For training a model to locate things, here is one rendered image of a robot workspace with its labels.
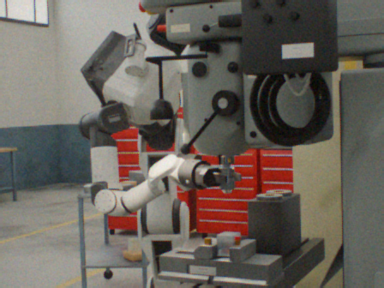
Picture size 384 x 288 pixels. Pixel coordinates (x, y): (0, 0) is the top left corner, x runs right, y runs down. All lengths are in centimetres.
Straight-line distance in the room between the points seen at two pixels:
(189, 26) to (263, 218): 73
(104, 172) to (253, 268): 63
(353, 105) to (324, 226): 208
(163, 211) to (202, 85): 88
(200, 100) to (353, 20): 47
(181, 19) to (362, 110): 56
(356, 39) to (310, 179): 202
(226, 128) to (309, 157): 185
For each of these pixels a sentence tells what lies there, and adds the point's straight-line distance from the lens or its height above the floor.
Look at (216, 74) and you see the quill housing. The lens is 178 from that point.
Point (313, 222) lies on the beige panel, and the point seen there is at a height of 80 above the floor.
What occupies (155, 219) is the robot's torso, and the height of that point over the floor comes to 101.
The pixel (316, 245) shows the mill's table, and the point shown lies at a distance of 241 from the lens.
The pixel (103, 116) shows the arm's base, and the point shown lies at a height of 143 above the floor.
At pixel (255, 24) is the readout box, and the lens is 146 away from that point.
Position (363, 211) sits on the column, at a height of 119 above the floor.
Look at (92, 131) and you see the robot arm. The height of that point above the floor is 138.
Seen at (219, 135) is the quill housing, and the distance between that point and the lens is 179.
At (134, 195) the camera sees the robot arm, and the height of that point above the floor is 117.
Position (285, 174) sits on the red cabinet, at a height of 75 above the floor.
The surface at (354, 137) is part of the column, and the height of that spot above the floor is 136.
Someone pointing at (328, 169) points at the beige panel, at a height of 109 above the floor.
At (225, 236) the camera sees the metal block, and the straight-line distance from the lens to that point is 189.
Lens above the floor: 145
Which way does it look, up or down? 3 degrees down
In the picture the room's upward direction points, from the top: 2 degrees counter-clockwise
